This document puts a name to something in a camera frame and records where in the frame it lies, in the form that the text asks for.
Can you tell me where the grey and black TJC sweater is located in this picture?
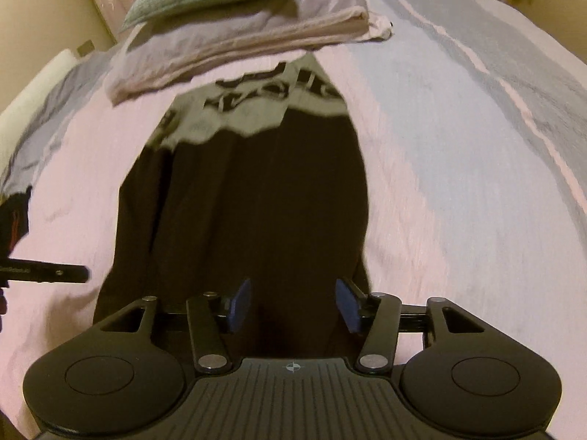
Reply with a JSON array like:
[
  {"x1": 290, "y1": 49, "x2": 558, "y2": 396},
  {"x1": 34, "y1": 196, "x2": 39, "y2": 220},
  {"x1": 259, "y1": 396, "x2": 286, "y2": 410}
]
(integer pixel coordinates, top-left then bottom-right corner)
[{"x1": 94, "y1": 54, "x2": 368, "y2": 359}]

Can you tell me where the pink grey bedspread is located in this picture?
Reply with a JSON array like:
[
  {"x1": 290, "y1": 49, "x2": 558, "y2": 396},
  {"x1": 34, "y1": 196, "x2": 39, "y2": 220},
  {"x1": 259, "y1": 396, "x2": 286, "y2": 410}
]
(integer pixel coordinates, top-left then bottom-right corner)
[{"x1": 1, "y1": 0, "x2": 586, "y2": 439}]

